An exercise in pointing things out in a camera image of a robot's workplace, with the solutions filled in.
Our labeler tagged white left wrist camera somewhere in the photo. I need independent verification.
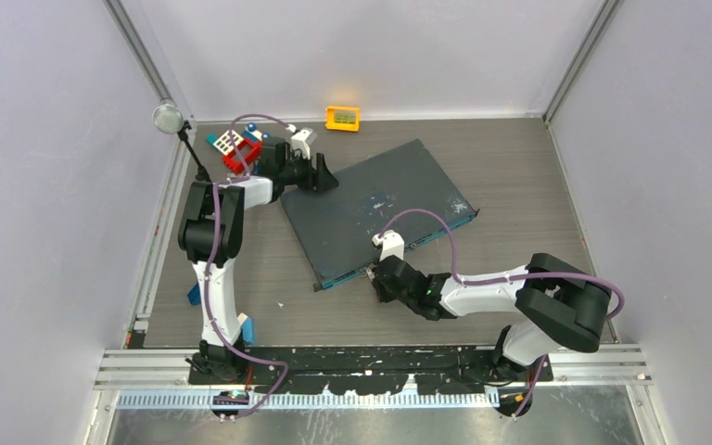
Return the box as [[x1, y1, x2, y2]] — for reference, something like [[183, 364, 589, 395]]
[[286, 124, 316, 159]]

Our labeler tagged blue white wedge block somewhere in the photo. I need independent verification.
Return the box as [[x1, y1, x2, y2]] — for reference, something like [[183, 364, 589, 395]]
[[237, 313, 256, 345]]

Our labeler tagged red toy brick frame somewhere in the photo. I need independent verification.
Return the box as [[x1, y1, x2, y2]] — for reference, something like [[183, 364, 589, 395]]
[[222, 140, 262, 174]]

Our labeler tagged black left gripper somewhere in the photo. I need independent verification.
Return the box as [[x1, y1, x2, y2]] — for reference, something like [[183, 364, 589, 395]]
[[279, 149, 338, 194]]

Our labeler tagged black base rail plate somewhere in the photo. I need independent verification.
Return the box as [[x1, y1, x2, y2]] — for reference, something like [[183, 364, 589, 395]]
[[185, 346, 553, 396]]

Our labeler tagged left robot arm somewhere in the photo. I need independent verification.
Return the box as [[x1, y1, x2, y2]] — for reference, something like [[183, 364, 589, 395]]
[[178, 128, 338, 384]]

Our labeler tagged dark grey network switch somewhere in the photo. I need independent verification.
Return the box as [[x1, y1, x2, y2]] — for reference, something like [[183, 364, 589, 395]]
[[280, 139, 478, 291]]

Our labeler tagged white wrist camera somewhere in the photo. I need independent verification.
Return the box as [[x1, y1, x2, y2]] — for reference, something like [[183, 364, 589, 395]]
[[286, 124, 316, 159], [372, 230, 405, 261]]

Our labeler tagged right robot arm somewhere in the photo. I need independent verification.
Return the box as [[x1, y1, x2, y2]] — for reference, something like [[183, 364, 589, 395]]
[[368, 253, 611, 381]]

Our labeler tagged white window toy brick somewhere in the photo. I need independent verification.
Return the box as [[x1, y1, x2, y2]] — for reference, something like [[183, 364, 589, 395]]
[[207, 130, 244, 156]]

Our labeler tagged blue white toy brick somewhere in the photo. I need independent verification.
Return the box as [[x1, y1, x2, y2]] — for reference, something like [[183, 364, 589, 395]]
[[241, 122, 272, 142]]

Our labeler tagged blue toy block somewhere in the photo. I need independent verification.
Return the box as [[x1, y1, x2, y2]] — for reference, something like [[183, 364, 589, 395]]
[[186, 284, 201, 306]]

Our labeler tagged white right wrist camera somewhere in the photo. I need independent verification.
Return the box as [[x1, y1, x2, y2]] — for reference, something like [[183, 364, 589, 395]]
[[372, 230, 405, 261]]

